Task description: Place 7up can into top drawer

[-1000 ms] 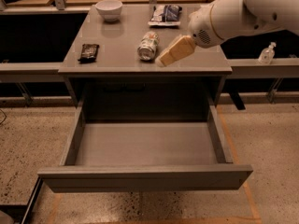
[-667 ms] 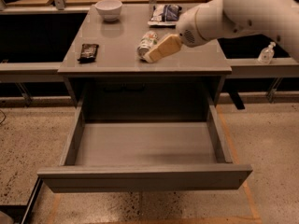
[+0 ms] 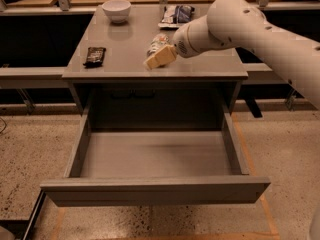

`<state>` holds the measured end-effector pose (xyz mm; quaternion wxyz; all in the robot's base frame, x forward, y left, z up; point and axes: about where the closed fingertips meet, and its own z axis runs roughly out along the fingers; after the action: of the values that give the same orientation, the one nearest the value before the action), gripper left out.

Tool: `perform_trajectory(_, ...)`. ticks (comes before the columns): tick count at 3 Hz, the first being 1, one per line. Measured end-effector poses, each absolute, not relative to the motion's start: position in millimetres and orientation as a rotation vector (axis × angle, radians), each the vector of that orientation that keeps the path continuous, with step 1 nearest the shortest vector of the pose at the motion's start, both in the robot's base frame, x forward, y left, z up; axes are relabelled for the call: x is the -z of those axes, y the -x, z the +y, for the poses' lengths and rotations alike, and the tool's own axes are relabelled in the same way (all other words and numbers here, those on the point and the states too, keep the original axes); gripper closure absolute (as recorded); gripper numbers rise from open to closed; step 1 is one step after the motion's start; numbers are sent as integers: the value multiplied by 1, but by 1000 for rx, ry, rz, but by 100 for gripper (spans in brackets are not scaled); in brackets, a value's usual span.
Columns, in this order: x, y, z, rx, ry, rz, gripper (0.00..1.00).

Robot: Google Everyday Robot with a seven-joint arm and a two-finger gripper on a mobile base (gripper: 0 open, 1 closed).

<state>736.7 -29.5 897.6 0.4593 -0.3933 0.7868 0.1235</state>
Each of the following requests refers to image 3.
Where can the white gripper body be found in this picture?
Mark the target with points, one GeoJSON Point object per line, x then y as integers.
{"type": "Point", "coordinates": [181, 41]}

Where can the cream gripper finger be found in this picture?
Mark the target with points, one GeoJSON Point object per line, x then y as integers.
{"type": "Point", "coordinates": [161, 57]}

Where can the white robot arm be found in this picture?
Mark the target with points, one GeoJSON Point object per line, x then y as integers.
{"type": "Point", "coordinates": [235, 23]}

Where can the open grey top drawer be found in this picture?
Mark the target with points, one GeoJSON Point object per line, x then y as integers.
{"type": "Point", "coordinates": [156, 168]}

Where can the blue white snack bag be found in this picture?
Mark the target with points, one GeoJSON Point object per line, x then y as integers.
{"type": "Point", "coordinates": [175, 16]}

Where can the grey cabinet desk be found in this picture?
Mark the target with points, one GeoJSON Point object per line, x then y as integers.
{"type": "Point", "coordinates": [112, 82]}

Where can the white ceramic bowl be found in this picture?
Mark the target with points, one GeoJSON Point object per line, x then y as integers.
{"type": "Point", "coordinates": [117, 11]}

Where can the dark brown snack packet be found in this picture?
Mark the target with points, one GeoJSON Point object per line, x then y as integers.
{"type": "Point", "coordinates": [95, 57]}

